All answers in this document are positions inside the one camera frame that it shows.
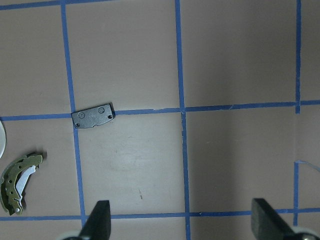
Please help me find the white curved plastic clamp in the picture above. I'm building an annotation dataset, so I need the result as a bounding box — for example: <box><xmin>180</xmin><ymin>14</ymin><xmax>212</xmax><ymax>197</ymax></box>
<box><xmin>0</xmin><ymin>122</ymin><xmax>7</xmax><ymax>158</ymax></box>

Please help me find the olive green brake shoe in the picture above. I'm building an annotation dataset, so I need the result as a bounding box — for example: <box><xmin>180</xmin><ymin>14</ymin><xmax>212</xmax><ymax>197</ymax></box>
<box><xmin>0</xmin><ymin>152</ymin><xmax>44</xmax><ymax>216</ymax></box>

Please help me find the black brake pad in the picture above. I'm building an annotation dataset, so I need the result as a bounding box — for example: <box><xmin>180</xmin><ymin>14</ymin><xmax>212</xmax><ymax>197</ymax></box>
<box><xmin>71</xmin><ymin>102</ymin><xmax>115</xmax><ymax>129</ymax></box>

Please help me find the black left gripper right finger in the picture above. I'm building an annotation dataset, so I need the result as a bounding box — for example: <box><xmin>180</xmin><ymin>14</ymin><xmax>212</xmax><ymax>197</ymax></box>
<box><xmin>251</xmin><ymin>198</ymin><xmax>300</xmax><ymax>240</ymax></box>

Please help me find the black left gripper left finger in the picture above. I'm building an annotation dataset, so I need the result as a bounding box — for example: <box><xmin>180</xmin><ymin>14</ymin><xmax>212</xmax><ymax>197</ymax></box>
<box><xmin>78</xmin><ymin>200</ymin><xmax>111</xmax><ymax>240</ymax></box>

